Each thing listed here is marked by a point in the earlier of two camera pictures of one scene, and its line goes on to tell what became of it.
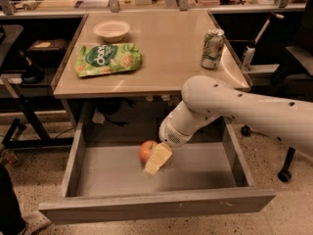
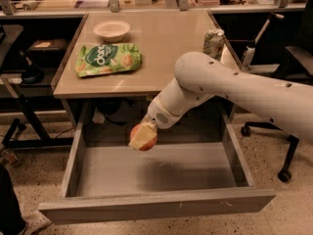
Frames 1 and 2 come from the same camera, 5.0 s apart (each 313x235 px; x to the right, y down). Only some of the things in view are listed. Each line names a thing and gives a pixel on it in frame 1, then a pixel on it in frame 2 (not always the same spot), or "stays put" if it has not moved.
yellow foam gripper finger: (159, 157) → (145, 133)
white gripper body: (169, 134) → (158, 114)
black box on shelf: (48, 49) stays put
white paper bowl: (111, 30) stays put
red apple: (146, 149) → (150, 145)
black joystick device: (32, 74) stays put
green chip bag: (109, 58) stays put
